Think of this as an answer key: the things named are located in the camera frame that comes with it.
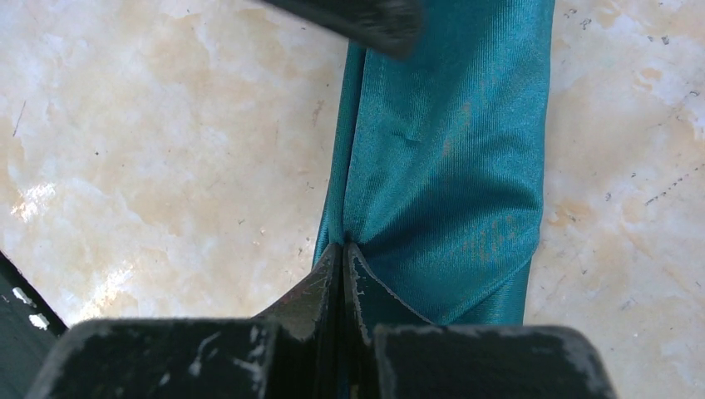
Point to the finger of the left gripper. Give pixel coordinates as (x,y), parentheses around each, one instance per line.
(391,27)

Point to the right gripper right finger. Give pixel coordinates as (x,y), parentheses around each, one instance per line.
(394,352)

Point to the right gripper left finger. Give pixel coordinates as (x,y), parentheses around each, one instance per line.
(286,351)

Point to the teal cloth napkin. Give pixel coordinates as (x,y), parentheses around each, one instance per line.
(438,160)

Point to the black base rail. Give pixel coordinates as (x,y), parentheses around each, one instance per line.
(29,330)

